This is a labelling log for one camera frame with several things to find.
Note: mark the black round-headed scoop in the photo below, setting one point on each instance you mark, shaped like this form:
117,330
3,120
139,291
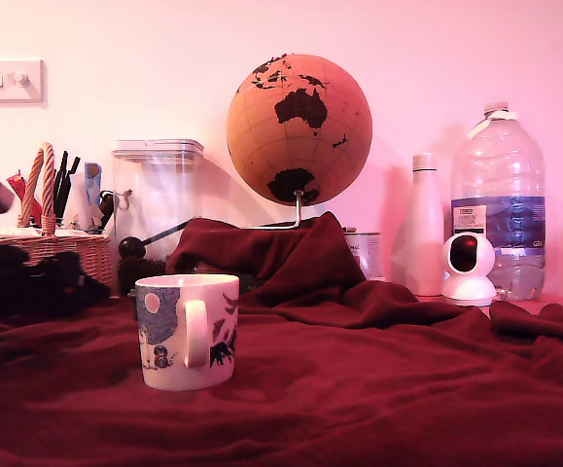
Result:
131,248

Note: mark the dark brown textured jar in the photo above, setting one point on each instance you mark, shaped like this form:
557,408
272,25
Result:
140,272

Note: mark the white paper sheets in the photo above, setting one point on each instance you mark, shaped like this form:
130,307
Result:
23,232

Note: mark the black kitchen utensils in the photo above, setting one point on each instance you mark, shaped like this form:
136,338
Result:
61,190

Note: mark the blue and white card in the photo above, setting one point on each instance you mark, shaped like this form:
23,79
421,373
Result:
93,187

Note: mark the red packet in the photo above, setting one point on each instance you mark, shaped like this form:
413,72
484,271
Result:
18,187

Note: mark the white illustrated ceramic mug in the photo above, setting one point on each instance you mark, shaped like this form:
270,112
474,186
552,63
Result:
164,340

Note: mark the clear plastic lidded container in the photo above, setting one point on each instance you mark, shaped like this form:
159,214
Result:
159,194

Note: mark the cork globe on metal stand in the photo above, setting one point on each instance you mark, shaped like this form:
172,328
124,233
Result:
300,146

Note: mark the white labelled tin can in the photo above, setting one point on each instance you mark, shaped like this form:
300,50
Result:
368,253

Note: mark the dark red fleece blanket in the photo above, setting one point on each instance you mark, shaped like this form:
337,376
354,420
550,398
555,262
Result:
359,389

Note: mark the slim white insulated bottle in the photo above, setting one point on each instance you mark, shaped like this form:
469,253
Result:
424,219

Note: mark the large clear water bottle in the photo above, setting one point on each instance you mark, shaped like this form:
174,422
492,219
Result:
500,165

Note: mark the white wall light switch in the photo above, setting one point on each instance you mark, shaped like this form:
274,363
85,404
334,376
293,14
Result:
9,92

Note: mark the small white round camera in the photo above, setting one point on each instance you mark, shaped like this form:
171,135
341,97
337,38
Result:
469,287

